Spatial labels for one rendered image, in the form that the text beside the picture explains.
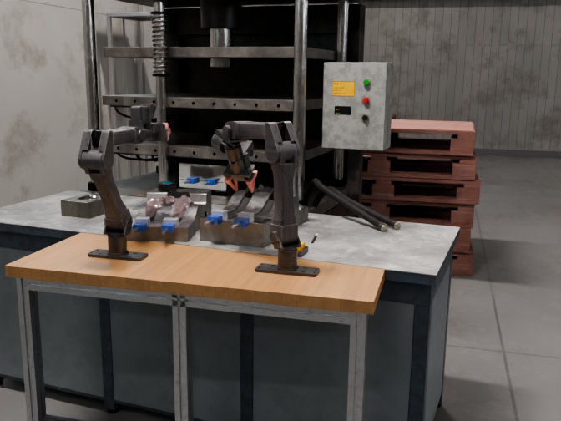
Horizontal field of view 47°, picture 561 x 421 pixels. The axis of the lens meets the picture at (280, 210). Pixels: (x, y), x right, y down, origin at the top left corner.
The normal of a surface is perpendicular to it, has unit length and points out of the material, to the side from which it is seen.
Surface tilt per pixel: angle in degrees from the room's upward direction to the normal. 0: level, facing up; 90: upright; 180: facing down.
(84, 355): 90
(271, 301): 90
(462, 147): 90
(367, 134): 90
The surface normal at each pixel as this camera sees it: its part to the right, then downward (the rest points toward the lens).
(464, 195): -0.22, 0.21
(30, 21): 0.97, 0.07
